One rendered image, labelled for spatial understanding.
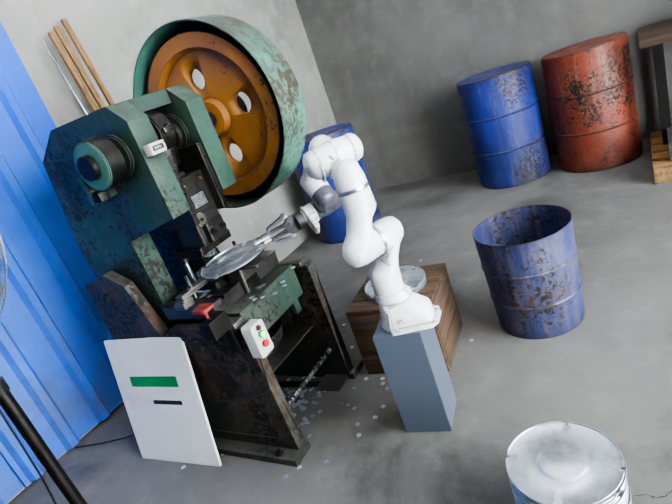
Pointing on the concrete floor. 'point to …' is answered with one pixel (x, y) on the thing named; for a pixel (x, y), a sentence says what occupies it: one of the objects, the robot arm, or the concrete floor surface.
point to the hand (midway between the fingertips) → (262, 241)
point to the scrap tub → (532, 270)
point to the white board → (163, 399)
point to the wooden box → (448, 325)
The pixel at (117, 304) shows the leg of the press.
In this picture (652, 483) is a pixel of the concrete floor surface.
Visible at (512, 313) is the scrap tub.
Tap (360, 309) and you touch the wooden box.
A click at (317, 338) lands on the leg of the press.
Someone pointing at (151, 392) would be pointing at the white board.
